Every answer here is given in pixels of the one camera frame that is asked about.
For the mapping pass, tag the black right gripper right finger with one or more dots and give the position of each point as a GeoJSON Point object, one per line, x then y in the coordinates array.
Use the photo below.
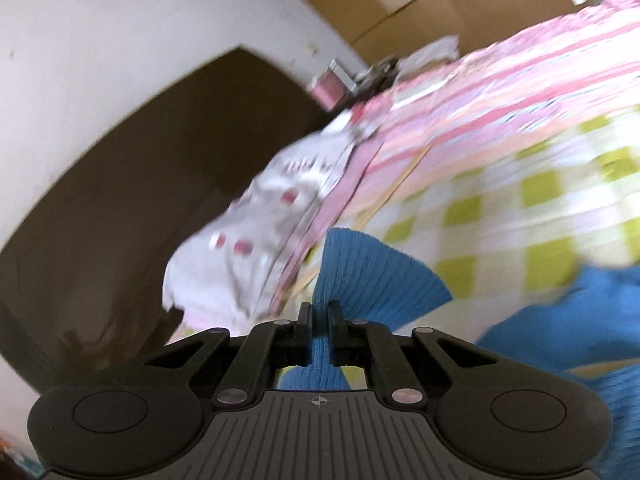
{"type": "Point", "coordinates": [374, 348]}

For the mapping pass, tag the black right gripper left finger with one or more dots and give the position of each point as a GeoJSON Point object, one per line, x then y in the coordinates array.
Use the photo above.
{"type": "Point", "coordinates": [267, 348]}

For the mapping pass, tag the blue yellow striped knit sweater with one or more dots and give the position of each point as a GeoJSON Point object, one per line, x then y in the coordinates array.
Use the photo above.
{"type": "Point", "coordinates": [595, 321]}

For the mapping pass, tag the grey pillow with pink dots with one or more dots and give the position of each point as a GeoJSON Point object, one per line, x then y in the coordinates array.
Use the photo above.
{"type": "Point", "coordinates": [227, 273]}

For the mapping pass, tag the yellow white checked bedsheet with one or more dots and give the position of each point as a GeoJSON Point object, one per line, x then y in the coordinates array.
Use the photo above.
{"type": "Point", "coordinates": [504, 205]}

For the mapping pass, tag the dark wooden headboard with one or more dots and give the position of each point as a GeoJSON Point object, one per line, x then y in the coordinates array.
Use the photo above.
{"type": "Point", "coordinates": [81, 276]}

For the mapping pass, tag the pink storage box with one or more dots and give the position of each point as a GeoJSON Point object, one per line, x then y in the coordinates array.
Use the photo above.
{"type": "Point", "coordinates": [332, 86]}

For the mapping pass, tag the grey cloth on nightstand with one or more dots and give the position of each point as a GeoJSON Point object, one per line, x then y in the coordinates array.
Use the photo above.
{"type": "Point", "coordinates": [441, 51]}

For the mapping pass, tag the pink striped quilt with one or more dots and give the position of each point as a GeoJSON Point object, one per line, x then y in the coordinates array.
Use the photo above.
{"type": "Point", "coordinates": [494, 100]}

